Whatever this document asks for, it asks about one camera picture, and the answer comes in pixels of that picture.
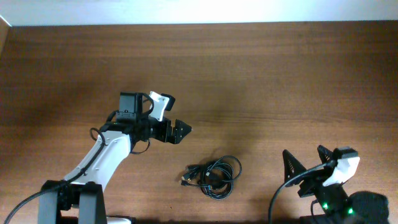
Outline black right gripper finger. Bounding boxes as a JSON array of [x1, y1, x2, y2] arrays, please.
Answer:
[[282, 149, 307, 187], [317, 145, 333, 164]]

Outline black USB-A cable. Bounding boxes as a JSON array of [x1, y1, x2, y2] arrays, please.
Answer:
[[181, 155, 243, 200]]

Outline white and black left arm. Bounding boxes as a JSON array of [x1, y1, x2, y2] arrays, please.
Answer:
[[38, 91, 192, 223]]

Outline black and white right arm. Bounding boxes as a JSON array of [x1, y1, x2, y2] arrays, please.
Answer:
[[282, 145, 389, 223]]

